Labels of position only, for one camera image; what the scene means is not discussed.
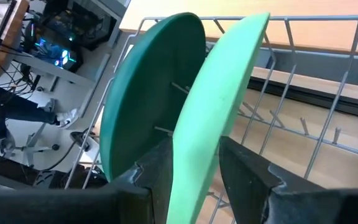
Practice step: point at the light orange desk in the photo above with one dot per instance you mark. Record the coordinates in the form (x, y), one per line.
(306, 6)

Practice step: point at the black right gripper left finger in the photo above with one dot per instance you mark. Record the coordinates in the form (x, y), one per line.
(89, 207)

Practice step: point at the dark green plate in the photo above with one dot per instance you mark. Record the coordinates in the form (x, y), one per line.
(145, 93)

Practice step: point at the grey office chair base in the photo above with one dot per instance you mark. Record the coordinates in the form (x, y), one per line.
(30, 146)

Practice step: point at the brown wooden desk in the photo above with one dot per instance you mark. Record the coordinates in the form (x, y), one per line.
(11, 40)

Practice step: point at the black computer with lights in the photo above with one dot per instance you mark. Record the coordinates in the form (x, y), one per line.
(51, 46)

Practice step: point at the person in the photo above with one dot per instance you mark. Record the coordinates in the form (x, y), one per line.
(26, 109)

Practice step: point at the mint green plate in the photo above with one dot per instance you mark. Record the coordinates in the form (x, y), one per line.
(213, 102)

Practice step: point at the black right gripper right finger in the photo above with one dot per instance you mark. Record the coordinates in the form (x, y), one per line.
(291, 205)

